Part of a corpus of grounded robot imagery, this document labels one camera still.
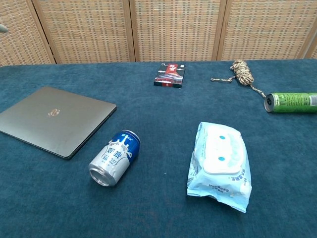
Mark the light blue wet wipes pack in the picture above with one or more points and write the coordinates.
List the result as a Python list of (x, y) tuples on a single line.
[(220, 153)]

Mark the blue white beverage can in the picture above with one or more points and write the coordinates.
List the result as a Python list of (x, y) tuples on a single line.
[(116, 156)]

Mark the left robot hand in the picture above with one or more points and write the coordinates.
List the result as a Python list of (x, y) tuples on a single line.
[(2, 28)]

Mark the grey laptop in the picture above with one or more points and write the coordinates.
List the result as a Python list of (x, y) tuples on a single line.
[(49, 124)]

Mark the green beverage can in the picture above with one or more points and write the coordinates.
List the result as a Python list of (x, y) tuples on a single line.
[(292, 102)]

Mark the woven rattan folding screen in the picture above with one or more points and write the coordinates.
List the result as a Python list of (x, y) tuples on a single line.
[(173, 29)]

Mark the blue tablecloth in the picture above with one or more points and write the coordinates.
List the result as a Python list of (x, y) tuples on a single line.
[(158, 203)]

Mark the black red printed box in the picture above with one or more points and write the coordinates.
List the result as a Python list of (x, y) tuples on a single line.
[(171, 75)]

